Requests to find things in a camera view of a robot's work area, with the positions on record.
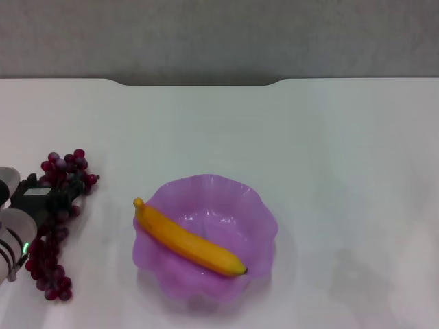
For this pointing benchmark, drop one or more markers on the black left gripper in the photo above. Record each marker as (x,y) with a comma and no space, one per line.
(34,205)

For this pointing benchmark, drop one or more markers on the dark red grape bunch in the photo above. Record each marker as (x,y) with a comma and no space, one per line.
(51,274)

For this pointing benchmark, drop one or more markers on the yellow banana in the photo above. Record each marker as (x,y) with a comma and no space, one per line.
(192,245)

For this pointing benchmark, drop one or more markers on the purple scalloped plastic bowl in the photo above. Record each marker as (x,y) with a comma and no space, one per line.
(240,219)

